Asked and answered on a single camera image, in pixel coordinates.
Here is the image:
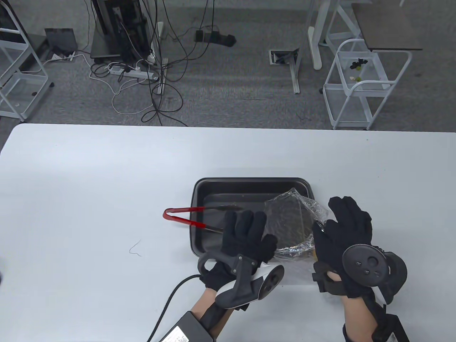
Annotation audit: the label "person's right hand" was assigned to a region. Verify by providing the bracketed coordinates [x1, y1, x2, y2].
[312, 196, 374, 300]

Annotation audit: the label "person's left hand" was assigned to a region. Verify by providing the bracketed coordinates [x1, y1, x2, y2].
[199, 209, 278, 291]

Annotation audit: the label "clear plastic bakery bag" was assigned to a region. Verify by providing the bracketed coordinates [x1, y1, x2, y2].
[264, 188, 330, 285]

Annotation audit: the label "red-handled metal tongs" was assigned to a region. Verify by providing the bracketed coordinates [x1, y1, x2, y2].
[163, 205, 246, 234]

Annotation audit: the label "person's right forearm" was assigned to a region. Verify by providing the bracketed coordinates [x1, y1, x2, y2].
[340, 294, 380, 342]

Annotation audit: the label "brown side table top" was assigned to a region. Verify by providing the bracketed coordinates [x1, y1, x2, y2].
[351, 3, 423, 52]

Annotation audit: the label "right black-white hand controller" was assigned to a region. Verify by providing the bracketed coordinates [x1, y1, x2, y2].
[342, 244, 408, 305]

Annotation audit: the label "black-white hand controller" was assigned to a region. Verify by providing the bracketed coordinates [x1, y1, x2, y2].
[342, 244, 408, 305]
[198, 251, 285, 310]

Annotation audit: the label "dark metal baking tray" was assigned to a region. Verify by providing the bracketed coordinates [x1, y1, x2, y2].
[190, 177, 314, 259]

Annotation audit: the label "left black-white hand controller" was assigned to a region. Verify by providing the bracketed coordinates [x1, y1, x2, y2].
[198, 251, 285, 310]

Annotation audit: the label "left wrist black sensor box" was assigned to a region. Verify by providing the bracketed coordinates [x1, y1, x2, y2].
[157, 311, 228, 342]

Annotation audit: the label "wrist black sensor box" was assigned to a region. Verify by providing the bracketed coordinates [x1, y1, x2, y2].
[157, 311, 228, 342]
[342, 313, 410, 342]

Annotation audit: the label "right wrist black sensor box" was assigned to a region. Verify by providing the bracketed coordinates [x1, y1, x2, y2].
[342, 313, 410, 342]

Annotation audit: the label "white cart with small items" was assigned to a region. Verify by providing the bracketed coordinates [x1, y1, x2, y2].
[323, 38, 413, 130]

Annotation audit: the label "floor socket box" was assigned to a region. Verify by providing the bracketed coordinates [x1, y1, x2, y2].
[268, 49, 298, 66]

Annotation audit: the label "white power strip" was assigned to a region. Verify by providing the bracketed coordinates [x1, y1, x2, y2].
[108, 64, 159, 81]

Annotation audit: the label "black power adapter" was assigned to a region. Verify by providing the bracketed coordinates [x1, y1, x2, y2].
[194, 30, 236, 47]

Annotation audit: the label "black computer tower stand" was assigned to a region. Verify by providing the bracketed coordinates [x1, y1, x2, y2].
[90, 0, 159, 61]

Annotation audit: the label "empty white rolling cart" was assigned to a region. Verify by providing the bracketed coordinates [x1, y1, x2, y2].
[0, 28, 50, 121]

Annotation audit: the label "dark laptop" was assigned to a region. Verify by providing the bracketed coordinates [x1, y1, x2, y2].
[45, 28, 78, 56]

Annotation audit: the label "black flat panel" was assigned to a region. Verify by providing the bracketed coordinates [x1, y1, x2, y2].
[0, 0, 48, 72]

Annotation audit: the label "tangle of black floor cables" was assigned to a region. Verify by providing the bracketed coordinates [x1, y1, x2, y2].
[141, 0, 218, 127]

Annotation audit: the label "white desk leg frame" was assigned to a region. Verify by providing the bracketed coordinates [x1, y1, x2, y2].
[290, 0, 364, 94]

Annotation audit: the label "white floor cable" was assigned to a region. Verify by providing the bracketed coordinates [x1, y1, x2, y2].
[43, 50, 161, 115]

